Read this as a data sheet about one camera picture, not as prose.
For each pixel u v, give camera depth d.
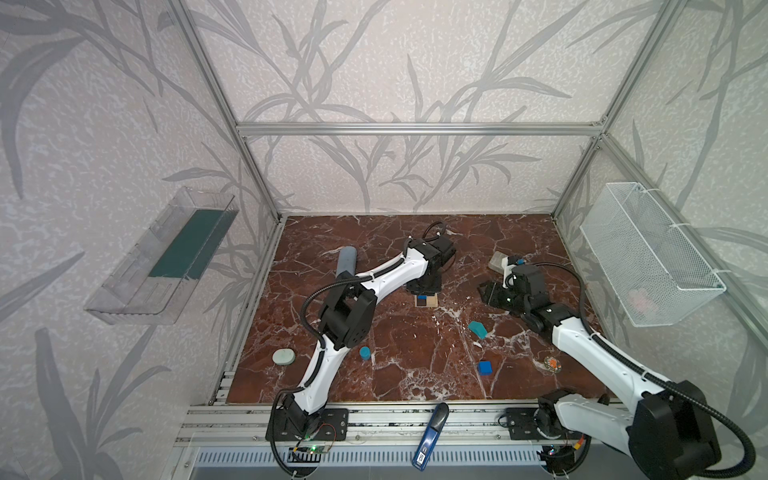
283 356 0.83
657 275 0.63
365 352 0.84
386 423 0.75
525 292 0.65
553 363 0.83
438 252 0.70
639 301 0.74
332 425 0.72
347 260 1.04
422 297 0.95
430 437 0.69
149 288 0.63
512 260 0.77
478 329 0.89
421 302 0.94
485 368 0.83
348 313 0.55
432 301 0.94
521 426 0.73
